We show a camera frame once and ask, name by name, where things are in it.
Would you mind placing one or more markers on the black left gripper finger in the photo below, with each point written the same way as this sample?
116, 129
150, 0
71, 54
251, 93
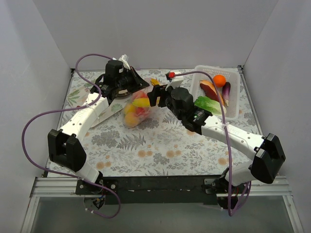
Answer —
137, 87
139, 81

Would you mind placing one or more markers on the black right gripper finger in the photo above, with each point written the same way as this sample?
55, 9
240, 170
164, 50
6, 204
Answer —
164, 101
156, 93

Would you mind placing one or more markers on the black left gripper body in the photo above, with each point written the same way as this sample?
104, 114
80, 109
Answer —
132, 79

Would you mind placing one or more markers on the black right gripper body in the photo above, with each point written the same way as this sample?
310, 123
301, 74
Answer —
158, 96

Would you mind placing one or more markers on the red apple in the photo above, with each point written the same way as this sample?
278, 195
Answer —
139, 95
142, 113

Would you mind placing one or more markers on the yellow banana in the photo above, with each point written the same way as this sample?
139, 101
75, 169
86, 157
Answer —
144, 103

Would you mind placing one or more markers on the yellow lemon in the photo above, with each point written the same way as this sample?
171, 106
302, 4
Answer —
129, 108

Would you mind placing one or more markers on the clear zip top bag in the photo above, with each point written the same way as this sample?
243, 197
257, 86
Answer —
152, 82

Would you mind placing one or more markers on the yellow orange peach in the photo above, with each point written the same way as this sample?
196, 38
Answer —
131, 120

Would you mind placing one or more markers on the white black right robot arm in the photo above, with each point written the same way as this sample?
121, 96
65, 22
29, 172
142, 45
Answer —
265, 153

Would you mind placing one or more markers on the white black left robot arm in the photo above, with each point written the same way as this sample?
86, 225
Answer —
65, 148

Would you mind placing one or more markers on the green lettuce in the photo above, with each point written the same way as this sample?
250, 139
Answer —
208, 104

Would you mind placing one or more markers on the red brown sweet potato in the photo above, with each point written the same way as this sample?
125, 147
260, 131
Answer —
210, 91

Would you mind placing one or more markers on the white perforated plastic basket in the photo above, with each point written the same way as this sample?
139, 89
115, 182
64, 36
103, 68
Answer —
231, 76

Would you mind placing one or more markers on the floral patterned tablecloth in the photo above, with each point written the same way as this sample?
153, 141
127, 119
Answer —
160, 145

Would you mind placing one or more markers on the orange fruit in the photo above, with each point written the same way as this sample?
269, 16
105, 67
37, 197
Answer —
219, 80

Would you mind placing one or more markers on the purple eggplant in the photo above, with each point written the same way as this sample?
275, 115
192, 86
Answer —
226, 92

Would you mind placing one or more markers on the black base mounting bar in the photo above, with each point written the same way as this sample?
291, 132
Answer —
208, 197

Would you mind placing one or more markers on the aluminium frame rail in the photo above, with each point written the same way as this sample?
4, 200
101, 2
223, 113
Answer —
67, 187

